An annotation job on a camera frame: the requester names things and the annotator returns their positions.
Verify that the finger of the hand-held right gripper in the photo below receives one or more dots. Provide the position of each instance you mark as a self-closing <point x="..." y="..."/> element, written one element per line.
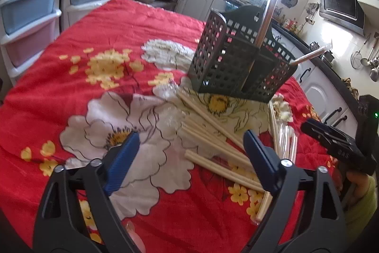
<point x="315" y="131"/>

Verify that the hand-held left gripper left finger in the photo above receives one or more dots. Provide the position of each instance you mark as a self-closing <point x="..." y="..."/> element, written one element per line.
<point x="123" y="162"/>

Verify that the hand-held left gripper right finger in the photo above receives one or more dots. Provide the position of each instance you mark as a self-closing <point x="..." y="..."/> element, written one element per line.
<point x="263" y="162"/>

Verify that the pile of wooden chopsticks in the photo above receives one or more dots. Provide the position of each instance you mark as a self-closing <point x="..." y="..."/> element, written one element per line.
<point x="213" y="143"/>

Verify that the black plastic utensil holder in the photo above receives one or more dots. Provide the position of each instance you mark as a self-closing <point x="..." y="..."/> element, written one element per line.
<point x="213" y="63"/>

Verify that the person's right forearm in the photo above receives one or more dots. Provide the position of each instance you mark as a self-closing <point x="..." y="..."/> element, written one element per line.
<point x="364" y="211"/>

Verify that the person's right hand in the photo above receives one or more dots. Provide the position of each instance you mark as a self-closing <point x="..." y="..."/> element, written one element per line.
<point x="356" y="180"/>

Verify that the black kitchen countertop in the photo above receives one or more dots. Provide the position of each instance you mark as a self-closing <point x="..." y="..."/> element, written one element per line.
<point x="334" y="78"/>

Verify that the wrapped chopstick pair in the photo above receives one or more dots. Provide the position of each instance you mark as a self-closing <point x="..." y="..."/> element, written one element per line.
<point x="308" y="56"/>
<point x="268" y="18"/>

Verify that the red floral blanket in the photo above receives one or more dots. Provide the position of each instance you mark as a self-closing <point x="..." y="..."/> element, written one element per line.
<point x="74" y="99"/>

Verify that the hanging metal strainer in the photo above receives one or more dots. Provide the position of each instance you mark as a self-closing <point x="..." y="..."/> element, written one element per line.
<point x="357" y="59"/>

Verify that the metal kettle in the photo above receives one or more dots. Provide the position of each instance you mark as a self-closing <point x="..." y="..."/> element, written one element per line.
<point x="314" y="46"/>

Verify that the hanging metal ladles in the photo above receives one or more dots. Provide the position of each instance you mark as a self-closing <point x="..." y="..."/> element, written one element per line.
<point x="374" y="69"/>

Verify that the pastel plastic drawer unit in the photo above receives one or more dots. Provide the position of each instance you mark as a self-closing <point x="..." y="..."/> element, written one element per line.
<point x="26" y="10"/>

